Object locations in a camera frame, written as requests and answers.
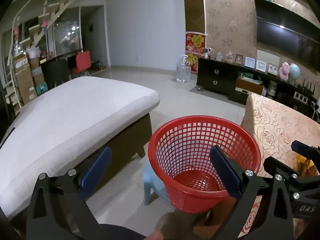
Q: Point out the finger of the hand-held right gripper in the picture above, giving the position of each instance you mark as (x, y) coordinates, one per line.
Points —
(303, 150)
(277, 166)

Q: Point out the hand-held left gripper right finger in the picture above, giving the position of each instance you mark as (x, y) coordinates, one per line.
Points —
(225, 170)

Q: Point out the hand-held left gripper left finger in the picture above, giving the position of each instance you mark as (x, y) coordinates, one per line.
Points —
(96, 172)

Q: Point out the red plastic mesh basket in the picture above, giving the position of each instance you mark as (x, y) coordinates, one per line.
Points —
(175, 155)

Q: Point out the white socket strip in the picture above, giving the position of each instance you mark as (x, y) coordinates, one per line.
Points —
(301, 97)

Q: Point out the light blue plastic stool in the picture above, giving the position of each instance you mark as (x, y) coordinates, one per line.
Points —
(150, 180)

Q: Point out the black router with antennas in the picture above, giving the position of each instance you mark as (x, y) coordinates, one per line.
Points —
(306, 88)

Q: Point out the white cushioned daybed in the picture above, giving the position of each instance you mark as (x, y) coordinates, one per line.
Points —
(62, 120)

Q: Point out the brown fuzzy cloth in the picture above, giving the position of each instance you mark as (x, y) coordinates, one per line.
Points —
(180, 226)

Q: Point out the pale blue globe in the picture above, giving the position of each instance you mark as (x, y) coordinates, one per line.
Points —
(294, 71)

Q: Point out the pink plush toy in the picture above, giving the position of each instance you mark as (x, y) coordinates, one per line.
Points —
(283, 71)

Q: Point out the orange brown box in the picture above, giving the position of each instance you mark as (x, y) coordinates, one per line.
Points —
(248, 86)

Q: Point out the green packet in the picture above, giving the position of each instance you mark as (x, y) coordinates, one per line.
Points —
(250, 77)

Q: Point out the black television cabinet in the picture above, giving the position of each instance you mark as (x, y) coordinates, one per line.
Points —
(215, 77)

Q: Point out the teal box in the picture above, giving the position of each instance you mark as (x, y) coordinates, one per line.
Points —
(42, 90)

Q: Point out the white board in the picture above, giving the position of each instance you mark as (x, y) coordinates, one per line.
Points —
(268, 55)

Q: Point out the black chair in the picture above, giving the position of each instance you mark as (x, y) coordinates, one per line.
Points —
(56, 72)

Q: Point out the large clear water bottle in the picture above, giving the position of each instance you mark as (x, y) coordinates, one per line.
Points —
(183, 70)

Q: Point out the glass jar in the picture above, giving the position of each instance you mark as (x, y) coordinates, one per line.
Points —
(230, 57)

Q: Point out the red chair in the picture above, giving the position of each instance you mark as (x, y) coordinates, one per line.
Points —
(82, 60)

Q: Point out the stack of cardboard boxes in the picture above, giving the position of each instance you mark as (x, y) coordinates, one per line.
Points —
(25, 80)

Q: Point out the black flat television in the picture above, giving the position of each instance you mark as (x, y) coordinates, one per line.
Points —
(280, 30)

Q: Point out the white plastic bag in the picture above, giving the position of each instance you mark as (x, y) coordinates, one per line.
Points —
(33, 52)

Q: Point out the pink hanging doll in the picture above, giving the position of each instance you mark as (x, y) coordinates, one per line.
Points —
(45, 24)
(16, 32)

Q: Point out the wooden staircase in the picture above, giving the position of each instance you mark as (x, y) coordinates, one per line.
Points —
(57, 7)

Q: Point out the white picture frame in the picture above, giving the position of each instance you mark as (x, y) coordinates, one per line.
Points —
(261, 65)
(272, 68)
(249, 62)

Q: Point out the brown picture frame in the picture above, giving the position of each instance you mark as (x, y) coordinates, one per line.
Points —
(239, 59)

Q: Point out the red festive wall poster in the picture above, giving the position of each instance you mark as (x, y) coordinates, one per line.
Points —
(196, 42)

